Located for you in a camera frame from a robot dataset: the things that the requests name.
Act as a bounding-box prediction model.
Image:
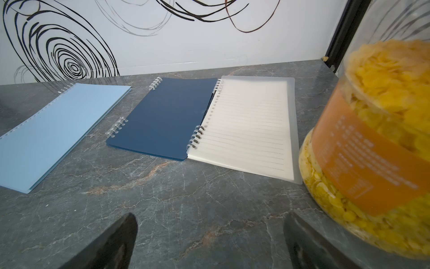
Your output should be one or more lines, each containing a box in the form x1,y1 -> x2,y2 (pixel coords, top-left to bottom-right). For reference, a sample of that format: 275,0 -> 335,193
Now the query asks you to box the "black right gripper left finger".
61,213 -> 138,269

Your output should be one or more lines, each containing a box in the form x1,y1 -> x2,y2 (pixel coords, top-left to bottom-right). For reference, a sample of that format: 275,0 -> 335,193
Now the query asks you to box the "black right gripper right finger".
283,212 -> 359,269

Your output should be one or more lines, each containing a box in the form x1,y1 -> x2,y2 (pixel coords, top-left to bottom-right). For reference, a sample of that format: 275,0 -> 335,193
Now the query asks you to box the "light blue spiral notebook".
1,83 -> 131,194

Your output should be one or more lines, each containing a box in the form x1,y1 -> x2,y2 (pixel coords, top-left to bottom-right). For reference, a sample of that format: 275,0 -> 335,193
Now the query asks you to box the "cornflakes jar with red lid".
299,1 -> 430,260

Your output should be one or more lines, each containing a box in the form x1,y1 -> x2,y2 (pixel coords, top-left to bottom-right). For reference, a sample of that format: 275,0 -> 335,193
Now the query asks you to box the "dark blue spiral notebook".
106,76 -> 302,184

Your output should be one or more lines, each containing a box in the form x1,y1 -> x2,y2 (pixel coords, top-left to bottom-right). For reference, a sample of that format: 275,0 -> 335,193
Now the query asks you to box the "black corner frame post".
324,0 -> 371,72

